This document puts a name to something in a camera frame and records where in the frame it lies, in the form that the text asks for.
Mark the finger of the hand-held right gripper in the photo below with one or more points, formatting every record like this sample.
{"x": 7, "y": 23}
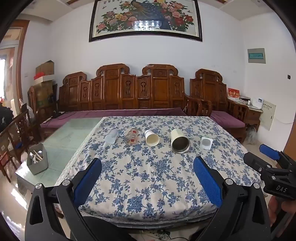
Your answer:
{"x": 254, "y": 160}
{"x": 269, "y": 151}

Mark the grey remote control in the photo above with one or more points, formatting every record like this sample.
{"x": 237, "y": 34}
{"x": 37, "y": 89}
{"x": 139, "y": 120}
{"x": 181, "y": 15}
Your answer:
{"x": 47, "y": 120}

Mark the long purple seat cushion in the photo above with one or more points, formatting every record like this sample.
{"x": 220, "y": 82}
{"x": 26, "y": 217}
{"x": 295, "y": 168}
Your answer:
{"x": 104, "y": 115}

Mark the wooden side table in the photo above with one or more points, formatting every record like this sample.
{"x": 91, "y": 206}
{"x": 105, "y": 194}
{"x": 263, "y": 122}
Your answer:
{"x": 253, "y": 114}

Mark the dark wooden chair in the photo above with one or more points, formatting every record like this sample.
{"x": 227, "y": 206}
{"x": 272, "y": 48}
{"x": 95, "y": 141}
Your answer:
{"x": 17, "y": 136}

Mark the metal spoon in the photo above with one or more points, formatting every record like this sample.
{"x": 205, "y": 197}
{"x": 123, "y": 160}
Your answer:
{"x": 31, "y": 158}

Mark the red greeting card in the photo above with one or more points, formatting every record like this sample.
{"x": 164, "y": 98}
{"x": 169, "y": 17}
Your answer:
{"x": 233, "y": 93}

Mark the white flat box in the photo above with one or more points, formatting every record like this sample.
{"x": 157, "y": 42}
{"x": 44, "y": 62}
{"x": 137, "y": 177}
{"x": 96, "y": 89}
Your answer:
{"x": 44, "y": 79}

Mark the white power strip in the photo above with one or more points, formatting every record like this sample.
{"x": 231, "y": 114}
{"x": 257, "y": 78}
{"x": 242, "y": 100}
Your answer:
{"x": 158, "y": 235}

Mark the translucent plastic cup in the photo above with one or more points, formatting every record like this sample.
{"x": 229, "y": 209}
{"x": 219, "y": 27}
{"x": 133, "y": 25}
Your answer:
{"x": 111, "y": 137}

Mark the grey utensil holder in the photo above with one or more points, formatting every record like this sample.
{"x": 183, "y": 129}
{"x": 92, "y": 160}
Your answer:
{"x": 38, "y": 164}

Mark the small white square cup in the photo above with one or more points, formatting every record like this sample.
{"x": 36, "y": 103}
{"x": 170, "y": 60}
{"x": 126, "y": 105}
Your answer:
{"x": 206, "y": 143}

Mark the cream steel-lined tumbler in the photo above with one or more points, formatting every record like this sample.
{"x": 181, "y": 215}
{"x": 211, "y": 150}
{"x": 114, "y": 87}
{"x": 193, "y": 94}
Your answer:
{"x": 180, "y": 142}

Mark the large printed cardboard box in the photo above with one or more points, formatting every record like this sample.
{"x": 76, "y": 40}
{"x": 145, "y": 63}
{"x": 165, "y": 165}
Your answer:
{"x": 45, "y": 95}

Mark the wooden chopsticks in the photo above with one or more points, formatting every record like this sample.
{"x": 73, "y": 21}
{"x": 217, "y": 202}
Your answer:
{"x": 37, "y": 154}

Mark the white desk phone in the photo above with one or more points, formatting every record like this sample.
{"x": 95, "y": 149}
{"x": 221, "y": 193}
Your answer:
{"x": 257, "y": 102}

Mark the red flower glass cup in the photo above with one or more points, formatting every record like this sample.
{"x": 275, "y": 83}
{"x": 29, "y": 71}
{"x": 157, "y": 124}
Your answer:
{"x": 131, "y": 138}

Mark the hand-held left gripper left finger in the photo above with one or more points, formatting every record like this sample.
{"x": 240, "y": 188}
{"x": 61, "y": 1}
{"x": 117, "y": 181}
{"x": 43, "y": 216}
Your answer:
{"x": 89, "y": 183}

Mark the wooden door frame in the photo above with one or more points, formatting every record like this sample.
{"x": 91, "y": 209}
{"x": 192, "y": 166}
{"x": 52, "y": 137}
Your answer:
{"x": 18, "y": 64}

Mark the short purple seat cushion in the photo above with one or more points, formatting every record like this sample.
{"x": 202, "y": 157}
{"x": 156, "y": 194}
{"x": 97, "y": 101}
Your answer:
{"x": 227, "y": 119}

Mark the person's right hand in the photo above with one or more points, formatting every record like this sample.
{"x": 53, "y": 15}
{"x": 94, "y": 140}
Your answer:
{"x": 274, "y": 209}

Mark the white plastic bag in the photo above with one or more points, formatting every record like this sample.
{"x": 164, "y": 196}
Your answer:
{"x": 29, "y": 112}

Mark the cream paper cup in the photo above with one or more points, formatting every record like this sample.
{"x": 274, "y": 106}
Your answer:
{"x": 152, "y": 138}

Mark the beige wall cabinet box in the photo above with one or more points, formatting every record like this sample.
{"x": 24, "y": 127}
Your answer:
{"x": 268, "y": 115}

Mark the framed peacock flower painting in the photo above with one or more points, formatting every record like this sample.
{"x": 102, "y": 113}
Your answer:
{"x": 145, "y": 18}

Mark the green glass coffee table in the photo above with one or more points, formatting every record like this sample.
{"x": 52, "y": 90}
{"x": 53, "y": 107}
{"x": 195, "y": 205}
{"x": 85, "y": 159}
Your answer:
{"x": 67, "y": 136}

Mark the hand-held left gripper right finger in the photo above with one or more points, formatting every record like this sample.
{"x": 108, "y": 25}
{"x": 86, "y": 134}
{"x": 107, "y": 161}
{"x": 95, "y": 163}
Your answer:
{"x": 208, "y": 183}

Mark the blue floral tablecloth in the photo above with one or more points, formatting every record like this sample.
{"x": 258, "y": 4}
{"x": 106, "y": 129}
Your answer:
{"x": 143, "y": 176}

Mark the grey feather duster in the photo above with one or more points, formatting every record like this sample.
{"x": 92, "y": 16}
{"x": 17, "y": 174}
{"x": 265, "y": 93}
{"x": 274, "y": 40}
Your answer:
{"x": 251, "y": 135}

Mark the carved wooden sofa bench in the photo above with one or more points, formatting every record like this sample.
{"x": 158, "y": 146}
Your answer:
{"x": 120, "y": 90}

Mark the carved wooden armchair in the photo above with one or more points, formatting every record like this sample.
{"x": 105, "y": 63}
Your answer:
{"x": 208, "y": 90}

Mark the grey wall electrical panel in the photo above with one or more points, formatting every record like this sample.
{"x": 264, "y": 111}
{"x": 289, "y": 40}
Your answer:
{"x": 256, "y": 55}

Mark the brown cardboard box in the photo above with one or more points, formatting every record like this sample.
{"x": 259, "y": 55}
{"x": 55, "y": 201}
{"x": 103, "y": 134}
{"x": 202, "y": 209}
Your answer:
{"x": 45, "y": 68}

